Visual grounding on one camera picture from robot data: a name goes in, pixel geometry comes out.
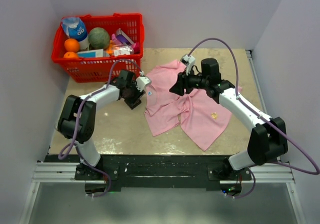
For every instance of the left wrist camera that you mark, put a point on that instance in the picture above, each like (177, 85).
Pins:
(142, 82)

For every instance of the pink garment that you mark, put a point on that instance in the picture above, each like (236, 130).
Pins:
(192, 112)

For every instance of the green melon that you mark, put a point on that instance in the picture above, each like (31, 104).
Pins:
(99, 38)

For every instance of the gold rhinestone brooch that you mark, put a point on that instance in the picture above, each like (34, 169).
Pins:
(214, 115)

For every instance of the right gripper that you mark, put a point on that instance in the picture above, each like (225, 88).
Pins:
(178, 88)

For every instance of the aluminium rail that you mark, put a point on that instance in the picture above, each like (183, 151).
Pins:
(66, 172)

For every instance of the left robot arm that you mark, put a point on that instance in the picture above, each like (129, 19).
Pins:
(77, 120)

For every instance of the black metal base frame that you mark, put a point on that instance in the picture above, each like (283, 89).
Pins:
(99, 171)

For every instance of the red plastic shopping basket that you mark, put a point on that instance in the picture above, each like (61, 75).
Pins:
(93, 48)

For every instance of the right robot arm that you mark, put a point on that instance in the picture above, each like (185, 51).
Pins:
(265, 143)

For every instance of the white blue carton box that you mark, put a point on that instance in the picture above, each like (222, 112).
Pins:
(99, 53)

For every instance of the purple white box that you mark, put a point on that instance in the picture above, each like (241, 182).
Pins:
(121, 37)

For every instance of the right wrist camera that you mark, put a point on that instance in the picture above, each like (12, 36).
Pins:
(189, 62)

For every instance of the orange fruit upper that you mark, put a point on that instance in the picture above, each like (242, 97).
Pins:
(71, 45)

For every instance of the orange fruit lower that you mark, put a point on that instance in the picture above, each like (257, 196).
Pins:
(70, 55)

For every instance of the blue white plastic bag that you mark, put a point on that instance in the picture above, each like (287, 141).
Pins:
(75, 28)

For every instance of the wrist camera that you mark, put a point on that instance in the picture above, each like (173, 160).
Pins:
(189, 62)
(142, 82)

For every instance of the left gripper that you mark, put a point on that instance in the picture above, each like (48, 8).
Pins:
(133, 101)

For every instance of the pink white snack packet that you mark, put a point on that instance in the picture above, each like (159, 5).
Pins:
(121, 49)

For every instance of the orange fruit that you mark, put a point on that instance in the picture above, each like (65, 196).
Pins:
(71, 45)
(70, 55)

